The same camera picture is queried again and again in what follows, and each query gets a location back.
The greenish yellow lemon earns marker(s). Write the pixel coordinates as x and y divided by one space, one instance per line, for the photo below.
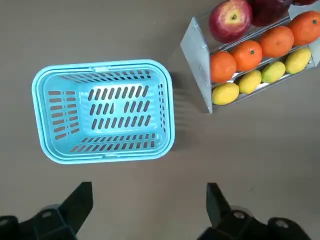
273 71

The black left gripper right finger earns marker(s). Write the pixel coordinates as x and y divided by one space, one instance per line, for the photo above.
225 220

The orange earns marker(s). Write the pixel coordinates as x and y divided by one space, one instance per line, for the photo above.
223 67
276 41
246 55
303 27

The red apple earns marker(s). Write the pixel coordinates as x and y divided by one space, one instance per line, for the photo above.
270 11
303 2
230 21

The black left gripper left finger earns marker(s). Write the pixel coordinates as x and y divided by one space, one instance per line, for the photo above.
67 215

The clear acrylic fruit shelf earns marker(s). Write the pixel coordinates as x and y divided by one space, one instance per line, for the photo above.
195 55

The light blue plastic basket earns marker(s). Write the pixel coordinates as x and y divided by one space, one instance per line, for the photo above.
37 107

